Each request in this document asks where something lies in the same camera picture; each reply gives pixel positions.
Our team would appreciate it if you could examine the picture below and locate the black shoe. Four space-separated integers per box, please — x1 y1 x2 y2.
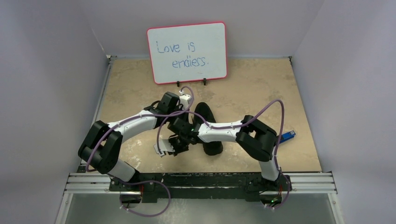
193 102 224 156

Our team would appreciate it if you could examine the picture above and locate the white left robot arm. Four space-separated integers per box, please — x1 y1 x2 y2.
78 91 194 191

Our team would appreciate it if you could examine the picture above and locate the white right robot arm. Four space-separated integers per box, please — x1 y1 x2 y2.
168 115 281 190

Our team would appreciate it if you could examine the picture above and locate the red framed whiteboard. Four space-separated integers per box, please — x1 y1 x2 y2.
146 21 228 85

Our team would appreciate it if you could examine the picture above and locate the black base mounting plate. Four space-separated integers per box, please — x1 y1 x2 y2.
109 172 292 205

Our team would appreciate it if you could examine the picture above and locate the blue black marker eraser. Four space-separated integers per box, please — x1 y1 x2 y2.
280 131 296 143

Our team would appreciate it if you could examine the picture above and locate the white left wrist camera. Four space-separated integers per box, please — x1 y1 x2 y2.
179 94 193 110

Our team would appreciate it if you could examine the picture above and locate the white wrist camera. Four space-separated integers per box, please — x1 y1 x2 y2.
154 139 175 157
179 94 193 110

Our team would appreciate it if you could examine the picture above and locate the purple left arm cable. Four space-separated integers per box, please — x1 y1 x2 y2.
85 86 196 217

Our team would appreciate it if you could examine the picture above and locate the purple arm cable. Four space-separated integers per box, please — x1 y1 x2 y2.
156 98 292 211
85 86 196 217

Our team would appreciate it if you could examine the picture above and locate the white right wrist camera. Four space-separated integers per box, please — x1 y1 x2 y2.
154 139 175 157

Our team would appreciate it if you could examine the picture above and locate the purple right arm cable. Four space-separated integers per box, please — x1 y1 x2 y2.
156 98 292 211

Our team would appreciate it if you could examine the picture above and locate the aluminium extrusion rail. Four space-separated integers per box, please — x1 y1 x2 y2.
64 173 338 194

